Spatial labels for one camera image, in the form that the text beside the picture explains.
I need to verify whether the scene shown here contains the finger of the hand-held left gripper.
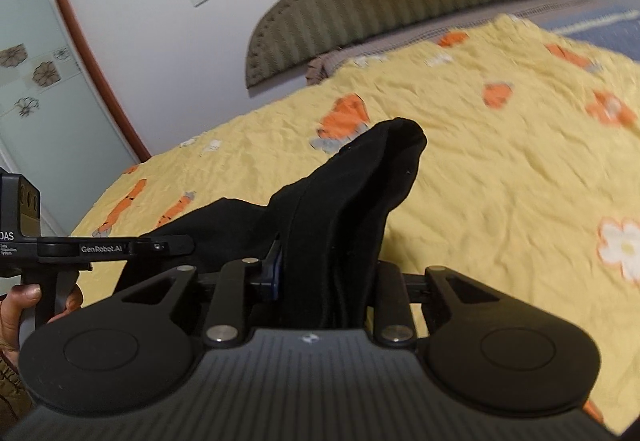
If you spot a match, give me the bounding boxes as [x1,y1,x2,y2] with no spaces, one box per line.
[37,234,195,267]

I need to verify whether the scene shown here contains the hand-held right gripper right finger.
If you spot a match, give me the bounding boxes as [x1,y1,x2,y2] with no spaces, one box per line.
[367,261,507,349]

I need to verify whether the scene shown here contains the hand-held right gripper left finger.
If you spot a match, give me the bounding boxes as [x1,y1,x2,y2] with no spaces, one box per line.
[116,241,284,349]

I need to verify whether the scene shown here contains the black pants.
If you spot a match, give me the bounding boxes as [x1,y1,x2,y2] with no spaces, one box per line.
[117,118,429,329]

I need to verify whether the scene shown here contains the person's left hand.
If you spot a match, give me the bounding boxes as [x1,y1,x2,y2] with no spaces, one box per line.
[0,283,84,356]

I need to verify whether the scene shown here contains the frosted glass flower door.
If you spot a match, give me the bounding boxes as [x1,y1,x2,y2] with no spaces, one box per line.
[0,0,152,242]

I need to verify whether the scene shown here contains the yellow floral quilt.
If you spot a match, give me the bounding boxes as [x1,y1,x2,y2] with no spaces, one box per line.
[69,14,640,437]

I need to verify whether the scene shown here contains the blue and brown striped bedsheet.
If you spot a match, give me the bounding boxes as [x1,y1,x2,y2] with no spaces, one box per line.
[304,0,640,87]

